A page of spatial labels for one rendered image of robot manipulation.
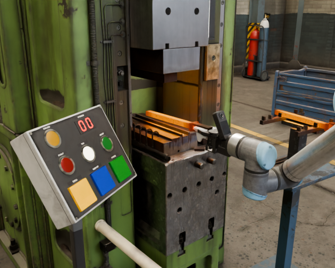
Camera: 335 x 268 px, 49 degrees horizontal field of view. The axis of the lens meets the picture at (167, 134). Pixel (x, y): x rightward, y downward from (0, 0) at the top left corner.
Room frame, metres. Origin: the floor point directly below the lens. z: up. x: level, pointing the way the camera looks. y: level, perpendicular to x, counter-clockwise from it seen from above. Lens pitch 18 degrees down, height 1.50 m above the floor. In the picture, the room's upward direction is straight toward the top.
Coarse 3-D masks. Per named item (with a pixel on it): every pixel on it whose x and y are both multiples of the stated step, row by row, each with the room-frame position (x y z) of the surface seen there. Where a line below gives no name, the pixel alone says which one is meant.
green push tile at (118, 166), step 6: (120, 156) 1.14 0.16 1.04; (114, 162) 1.11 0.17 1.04; (120, 162) 1.13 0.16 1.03; (114, 168) 1.09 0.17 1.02; (120, 168) 1.11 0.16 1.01; (126, 168) 1.13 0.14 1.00; (114, 174) 1.08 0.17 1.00; (120, 174) 1.09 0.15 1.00; (126, 174) 1.12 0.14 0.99; (120, 180) 1.08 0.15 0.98
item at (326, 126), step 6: (276, 114) 1.84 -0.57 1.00; (282, 114) 1.81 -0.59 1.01; (288, 114) 1.78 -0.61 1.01; (294, 114) 1.76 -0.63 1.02; (300, 120) 1.71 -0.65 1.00; (306, 120) 1.68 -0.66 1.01; (312, 120) 1.66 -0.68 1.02; (318, 120) 1.66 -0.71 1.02; (318, 126) 1.63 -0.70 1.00; (324, 126) 1.60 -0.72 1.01; (330, 126) 1.58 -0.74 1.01
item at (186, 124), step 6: (150, 114) 1.69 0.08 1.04; (156, 114) 1.66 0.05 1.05; (162, 114) 1.65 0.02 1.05; (162, 120) 1.62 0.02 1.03; (168, 120) 1.59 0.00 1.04; (174, 120) 1.56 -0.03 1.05; (180, 120) 1.54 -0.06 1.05; (186, 120) 1.54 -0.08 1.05; (186, 126) 1.50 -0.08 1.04; (192, 126) 1.47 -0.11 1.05; (198, 126) 1.44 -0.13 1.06; (204, 126) 1.43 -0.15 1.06; (210, 126) 1.43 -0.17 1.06
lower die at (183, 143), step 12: (132, 120) 1.75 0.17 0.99; (144, 120) 1.72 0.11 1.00; (156, 120) 1.72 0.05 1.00; (132, 132) 1.62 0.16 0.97; (144, 132) 1.59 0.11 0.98; (156, 132) 1.56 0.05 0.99; (168, 132) 1.56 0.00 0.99; (192, 132) 1.55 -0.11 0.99; (144, 144) 1.55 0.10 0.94; (156, 144) 1.48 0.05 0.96; (168, 144) 1.46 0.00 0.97; (180, 144) 1.50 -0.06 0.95; (192, 144) 1.55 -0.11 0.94
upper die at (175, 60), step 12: (132, 48) 1.60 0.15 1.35; (180, 48) 1.50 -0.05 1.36; (192, 48) 1.54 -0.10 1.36; (132, 60) 1.60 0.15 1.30; (144, 60) 1.54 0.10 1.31; (156, 60) 1.47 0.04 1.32; (168, 60) 1.46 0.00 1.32; (180, 60) 1.50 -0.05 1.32; (192, 60) 1.54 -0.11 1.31; (156, 72) 1.48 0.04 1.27; (168, 72) 1.46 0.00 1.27
